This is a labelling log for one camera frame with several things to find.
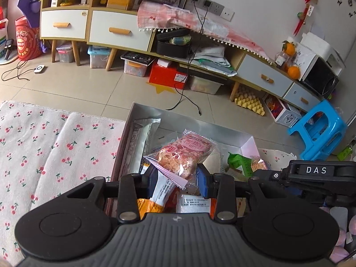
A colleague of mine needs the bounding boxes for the pink wafer packet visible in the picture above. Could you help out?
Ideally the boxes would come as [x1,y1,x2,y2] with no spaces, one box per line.
[143,129,217,188]

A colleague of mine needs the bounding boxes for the blue lidded clear bin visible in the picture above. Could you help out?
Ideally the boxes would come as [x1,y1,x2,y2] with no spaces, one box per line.
[87,46,111,69]

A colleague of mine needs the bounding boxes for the red cardboard box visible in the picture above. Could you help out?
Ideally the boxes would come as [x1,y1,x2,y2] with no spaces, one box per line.
[149,60,188,90]

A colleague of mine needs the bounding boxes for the clear bin pink contents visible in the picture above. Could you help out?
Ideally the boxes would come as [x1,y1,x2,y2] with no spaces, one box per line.
[57,43,75,63]

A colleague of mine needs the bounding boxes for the white microwave oven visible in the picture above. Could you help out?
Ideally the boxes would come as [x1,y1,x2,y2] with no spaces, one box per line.
[299,32,347,96]

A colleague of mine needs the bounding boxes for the yellow cardboard box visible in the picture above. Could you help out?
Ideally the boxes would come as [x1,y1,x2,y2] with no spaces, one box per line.
[106,0,136,10]

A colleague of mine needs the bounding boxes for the pink fringed cherry cloth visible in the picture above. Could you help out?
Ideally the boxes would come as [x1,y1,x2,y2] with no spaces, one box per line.
[137,1,270,62]

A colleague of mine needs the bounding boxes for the clear packet of wafers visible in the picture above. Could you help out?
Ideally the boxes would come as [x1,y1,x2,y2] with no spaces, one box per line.
[250,157,271,172]

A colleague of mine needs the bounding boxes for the orange packet with white label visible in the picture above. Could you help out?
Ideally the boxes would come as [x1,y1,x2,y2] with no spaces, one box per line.
[138,172,178,220]

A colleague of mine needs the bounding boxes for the cherry print tablecloth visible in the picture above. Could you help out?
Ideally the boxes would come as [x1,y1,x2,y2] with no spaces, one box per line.
[0,100,297,262]

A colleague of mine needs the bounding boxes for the pile of papers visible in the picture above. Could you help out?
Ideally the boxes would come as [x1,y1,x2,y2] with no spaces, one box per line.
[192,44,237,77]

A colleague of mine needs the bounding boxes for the white cabinet drawer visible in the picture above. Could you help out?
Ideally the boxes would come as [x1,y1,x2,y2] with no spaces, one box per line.
[40,9,89,40]
[89,10,153,51]

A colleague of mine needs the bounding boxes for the grey blue stand drawer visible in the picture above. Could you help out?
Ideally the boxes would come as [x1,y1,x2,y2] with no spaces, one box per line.
[238,53,294,96]
[284,83,322,111]

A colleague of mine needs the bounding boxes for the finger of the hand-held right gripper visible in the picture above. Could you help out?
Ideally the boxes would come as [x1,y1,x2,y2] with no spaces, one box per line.
[252,170,290,187]

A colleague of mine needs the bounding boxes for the yellow egg tray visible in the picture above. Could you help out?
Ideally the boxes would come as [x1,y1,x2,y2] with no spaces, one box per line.
[234,90,266,116]

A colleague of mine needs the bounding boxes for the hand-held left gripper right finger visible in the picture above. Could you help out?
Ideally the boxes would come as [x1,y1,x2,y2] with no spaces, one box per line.
[195,164,276,223]

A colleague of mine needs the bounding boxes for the green plastic toy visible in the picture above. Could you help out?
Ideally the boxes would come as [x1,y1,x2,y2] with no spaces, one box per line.
[338,145,354,160]

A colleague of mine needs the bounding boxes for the black handheld device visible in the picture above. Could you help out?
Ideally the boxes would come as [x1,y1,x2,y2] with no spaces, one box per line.
[4,39,14,60]

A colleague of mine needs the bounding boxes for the wall socket strip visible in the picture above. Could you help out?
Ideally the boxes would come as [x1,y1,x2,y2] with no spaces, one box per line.
[190,0,234,21]

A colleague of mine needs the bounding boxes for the long silver snack packet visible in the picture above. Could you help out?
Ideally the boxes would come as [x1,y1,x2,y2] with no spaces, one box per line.
[126,118,162,174]

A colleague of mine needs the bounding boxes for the clear bin black lid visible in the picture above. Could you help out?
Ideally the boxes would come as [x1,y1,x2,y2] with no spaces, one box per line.
[121,51,156,77]

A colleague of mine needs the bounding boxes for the red hanging ornament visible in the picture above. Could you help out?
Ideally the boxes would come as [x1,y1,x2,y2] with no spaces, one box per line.
[293,0,323,35]

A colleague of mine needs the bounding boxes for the green snack packet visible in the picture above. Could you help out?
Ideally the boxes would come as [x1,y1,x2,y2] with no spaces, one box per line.
[227,152,254,179]

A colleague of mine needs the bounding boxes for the printed cardboard box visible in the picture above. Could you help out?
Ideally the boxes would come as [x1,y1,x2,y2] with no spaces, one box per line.
[263,95,302,128]

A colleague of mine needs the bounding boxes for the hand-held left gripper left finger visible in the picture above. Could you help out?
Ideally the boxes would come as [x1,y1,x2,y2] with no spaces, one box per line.
[65,167,160,223]

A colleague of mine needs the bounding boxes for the pink cardboard box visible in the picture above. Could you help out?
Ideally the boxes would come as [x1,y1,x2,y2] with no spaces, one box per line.
[111,102,263,220]

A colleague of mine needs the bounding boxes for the low wooden tv stand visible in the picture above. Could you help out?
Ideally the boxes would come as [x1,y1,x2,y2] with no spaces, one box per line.
[150,30,324,113]

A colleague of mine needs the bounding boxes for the black power cable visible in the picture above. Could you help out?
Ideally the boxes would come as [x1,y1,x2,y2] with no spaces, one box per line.
[165,0,208,115]

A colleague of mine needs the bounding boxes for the red printed bag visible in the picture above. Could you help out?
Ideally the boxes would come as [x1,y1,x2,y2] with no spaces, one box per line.
[14,16,43,61]

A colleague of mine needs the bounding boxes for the pink fuzzy cloth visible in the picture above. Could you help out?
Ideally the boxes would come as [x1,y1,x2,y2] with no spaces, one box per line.
[320,206,356,262]

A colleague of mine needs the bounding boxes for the blue plastic stool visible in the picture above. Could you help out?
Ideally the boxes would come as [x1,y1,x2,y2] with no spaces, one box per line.
[288,99,348,160]

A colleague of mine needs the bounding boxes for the black case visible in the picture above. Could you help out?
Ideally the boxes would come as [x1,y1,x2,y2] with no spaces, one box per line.
[155,28,192,59]

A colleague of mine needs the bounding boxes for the purple hat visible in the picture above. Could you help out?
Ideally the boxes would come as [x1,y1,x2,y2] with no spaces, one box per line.
[17,0,45,21]

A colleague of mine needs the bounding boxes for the large clear storage bin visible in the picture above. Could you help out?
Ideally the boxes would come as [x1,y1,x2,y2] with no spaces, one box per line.
[189,75,223,95]

